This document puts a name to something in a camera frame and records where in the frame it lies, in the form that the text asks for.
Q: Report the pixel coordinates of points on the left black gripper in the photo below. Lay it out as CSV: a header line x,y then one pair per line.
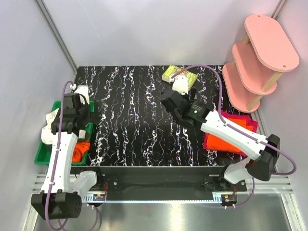
x,y
92,116

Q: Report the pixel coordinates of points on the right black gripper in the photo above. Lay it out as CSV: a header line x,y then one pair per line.
x,y
193,96

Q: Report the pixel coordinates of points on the orange t shirt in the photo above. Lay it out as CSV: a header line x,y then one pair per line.
x,y
221,142
79,151

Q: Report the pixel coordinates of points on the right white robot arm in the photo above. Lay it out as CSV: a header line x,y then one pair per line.
x,y
261,151

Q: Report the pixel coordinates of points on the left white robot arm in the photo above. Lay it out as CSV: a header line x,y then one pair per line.
x,y
59,198

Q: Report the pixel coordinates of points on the green paperback book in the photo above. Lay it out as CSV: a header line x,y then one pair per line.
x,y
172,70

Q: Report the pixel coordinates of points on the white t shirt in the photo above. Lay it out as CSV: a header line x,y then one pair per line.
x,y
46,134

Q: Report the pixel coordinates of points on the folded orange t shirt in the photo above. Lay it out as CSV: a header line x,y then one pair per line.
x,y
221,142

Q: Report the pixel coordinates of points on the green plastic bin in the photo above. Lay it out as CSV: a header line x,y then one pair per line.
x,y
44,151

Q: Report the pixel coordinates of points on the folded magenta t shirt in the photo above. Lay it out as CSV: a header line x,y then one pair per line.
x,y
250,122

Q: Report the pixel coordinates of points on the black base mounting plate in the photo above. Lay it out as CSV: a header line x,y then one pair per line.
x,y
159,184

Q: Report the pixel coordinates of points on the pink three-tier shelf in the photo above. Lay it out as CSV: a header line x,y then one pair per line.
x,y
258,62

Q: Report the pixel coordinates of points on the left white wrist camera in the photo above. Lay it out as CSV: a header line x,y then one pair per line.
x,y
83,92

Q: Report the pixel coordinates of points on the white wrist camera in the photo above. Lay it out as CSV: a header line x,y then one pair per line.
x,y
83,92
181,85

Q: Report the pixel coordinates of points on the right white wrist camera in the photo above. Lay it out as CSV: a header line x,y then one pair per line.
x,y
181,85

